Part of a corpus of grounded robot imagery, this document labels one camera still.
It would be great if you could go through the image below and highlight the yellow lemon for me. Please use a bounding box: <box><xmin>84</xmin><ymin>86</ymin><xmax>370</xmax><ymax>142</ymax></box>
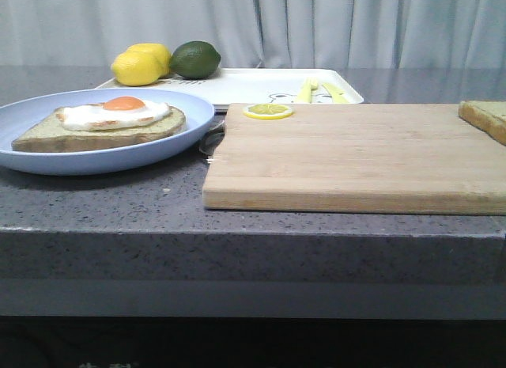
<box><xmin>111</xmin><ymin>51</ymin><xmax>164</xmax><ymax>86</ymax></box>
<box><xmin>126</xmin><ymin>43</ymin><xmax>172</xmax><ymax>78</ymax></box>

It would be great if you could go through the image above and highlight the fried egg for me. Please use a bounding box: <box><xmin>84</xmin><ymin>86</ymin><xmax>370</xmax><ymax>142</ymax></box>
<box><xmin>55</xmin><ymin>96</ymin><xmax>172</xmax><ymax>131</ymax></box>

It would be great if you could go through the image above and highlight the yellow plastic knife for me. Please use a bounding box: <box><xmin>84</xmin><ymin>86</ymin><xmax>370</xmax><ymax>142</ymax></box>
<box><xmin>321</xmin><ymin>82</ymin><xmax>349</xmax><ymax>104</ymax></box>

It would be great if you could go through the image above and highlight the front yellow lemon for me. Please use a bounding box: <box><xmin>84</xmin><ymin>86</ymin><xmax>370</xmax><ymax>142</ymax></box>
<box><xmin>111</xmin><ymin>51</ymin><xmax>164</xmax><ymax>86</ymax></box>

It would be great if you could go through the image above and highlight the green lime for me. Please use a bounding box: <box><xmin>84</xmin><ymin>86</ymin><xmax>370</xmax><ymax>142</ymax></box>
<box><xmin>169</xmin><ymin>40</ymin><xmax>221</xmax><ymax>79</ymax></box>

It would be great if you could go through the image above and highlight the yellow plastic fork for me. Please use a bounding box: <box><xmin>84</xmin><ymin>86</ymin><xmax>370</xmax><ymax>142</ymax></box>
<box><xmin>293</xmin><ymin>78</ymin><xmax>319</xmax><ymax>104</ymax></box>

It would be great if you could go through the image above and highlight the lemon slice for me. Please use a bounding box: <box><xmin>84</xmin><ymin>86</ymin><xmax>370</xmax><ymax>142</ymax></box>
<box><xmin>243</xmin><ymin>103</ymin><xmax>293</xmax><ymax>120</ymax></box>

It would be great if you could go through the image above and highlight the white bear tray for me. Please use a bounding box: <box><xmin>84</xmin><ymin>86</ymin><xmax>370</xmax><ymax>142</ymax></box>
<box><xmin>95</xmin><ymin>67</ymin><xmax>365</xmax><ymax>106</ymax></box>

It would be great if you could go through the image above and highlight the wooden cutting board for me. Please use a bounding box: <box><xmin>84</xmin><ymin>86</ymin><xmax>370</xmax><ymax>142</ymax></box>
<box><xmin>202</xmin><ymin>104</ymin><xmax>505</xmax><ymax>215</ymax></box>

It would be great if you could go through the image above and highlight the white curtain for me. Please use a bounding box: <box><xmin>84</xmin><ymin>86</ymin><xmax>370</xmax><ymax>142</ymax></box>
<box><xmin>1</xmin><ymin>0</ymin><xmax>505</xmax><ymax>70</ymax></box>

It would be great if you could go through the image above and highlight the bread slice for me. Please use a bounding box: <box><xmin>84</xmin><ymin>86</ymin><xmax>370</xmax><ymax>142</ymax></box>
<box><xmin>459</xmin><ymin>101</ymin><xmax>506</xmax><ymax>145</ymax></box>
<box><xmin>11</xmin><ymin>107</ymin><xmax>187</xmax><ymax>153</ymax></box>

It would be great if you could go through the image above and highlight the light blue plate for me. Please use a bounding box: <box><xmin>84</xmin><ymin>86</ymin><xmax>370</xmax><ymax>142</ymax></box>
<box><xmin>1</xmin><ymin>88</ymin><xmax>214</xmax><ymax>176</ymax></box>

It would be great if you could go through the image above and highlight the rear yellow lemon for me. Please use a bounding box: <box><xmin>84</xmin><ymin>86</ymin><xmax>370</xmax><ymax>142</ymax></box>
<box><xmin>126</xmin><ymin>43</ymin><xmax>172</xmax><ymax>78</ymax></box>

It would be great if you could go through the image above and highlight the metal cutting board handle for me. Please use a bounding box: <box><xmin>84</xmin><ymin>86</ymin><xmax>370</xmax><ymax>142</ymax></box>
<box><xmin>198</xmin><ymin>120</ymin><xmax>226</xmax><ymax>164</ymax></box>

